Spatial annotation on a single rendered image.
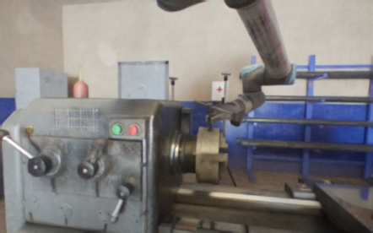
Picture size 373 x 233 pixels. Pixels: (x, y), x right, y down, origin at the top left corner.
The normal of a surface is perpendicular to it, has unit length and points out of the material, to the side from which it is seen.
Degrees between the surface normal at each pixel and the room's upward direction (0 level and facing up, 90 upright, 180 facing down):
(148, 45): 90
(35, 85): 90
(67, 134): 90
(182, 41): 90
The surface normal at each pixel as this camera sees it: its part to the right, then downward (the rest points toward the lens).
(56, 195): -0.17, 0.07
